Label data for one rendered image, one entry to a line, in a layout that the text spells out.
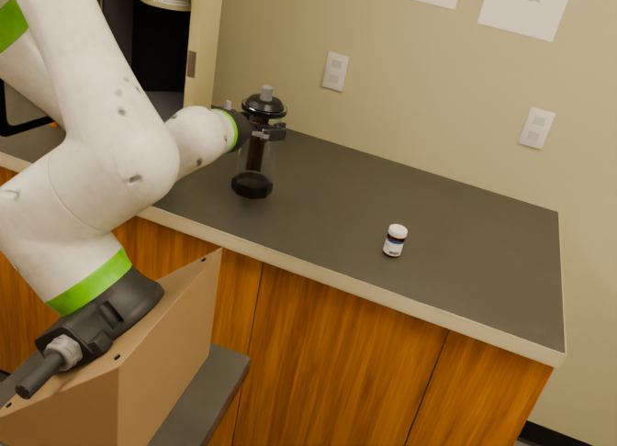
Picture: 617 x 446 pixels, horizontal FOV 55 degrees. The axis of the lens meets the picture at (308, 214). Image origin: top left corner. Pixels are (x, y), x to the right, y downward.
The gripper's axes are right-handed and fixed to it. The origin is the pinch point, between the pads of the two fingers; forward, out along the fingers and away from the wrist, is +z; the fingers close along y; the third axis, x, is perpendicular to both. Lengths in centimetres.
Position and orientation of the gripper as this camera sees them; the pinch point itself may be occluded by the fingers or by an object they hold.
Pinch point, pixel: (261, 123)
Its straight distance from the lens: 143.5
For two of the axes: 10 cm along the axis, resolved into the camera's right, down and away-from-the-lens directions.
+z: 2.7, -2.1, 9.4
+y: -9.3, -3.1, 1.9
